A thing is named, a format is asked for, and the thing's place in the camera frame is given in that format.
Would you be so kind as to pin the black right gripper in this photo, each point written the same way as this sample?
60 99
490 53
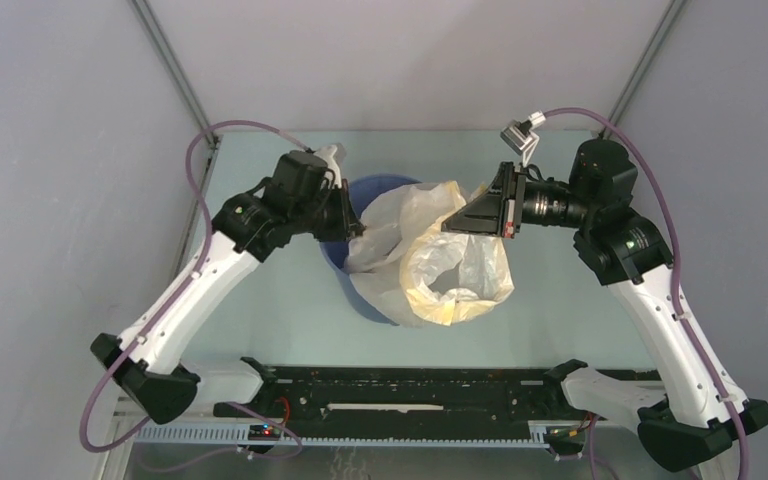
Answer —
496 209

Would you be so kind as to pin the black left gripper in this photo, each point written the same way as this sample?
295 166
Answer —
348 225

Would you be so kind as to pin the blue plastic trash bin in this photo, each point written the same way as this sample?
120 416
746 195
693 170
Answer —
362 192

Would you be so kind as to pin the translucent yellowish trash bag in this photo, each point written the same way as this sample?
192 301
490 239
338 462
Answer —
416 274

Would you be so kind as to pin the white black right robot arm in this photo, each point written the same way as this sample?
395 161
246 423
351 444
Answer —
700 412

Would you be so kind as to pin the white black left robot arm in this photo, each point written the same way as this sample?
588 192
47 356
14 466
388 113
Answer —
306 194

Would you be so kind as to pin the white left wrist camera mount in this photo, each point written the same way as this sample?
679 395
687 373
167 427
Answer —
331 156

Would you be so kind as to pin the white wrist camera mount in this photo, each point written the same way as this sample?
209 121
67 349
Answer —
331 156
521 136

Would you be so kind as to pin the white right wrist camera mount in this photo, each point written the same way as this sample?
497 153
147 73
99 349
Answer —
521 136

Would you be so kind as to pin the right corner aluminium post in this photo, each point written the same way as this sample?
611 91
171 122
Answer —
667 23

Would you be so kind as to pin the corner aluminium post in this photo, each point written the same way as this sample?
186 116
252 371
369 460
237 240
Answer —
164 49
667 23

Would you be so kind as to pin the left corner aluminium post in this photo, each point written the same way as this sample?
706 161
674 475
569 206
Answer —
164 49

